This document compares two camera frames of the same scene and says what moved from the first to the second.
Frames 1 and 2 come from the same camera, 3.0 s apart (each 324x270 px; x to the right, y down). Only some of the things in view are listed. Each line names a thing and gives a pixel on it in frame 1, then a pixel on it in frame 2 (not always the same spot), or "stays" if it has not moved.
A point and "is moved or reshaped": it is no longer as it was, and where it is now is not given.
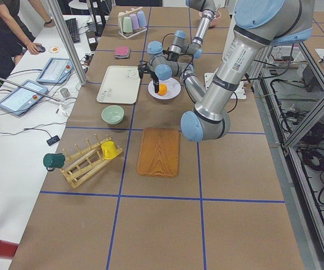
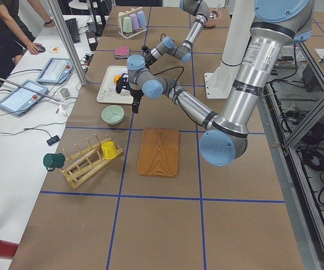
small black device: (53, 140) stays
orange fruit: (162, 89) is moved or reshaped
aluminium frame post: (63, 26) stays
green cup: (127, 25) stays
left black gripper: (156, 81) → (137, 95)
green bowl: (112, 114) stays
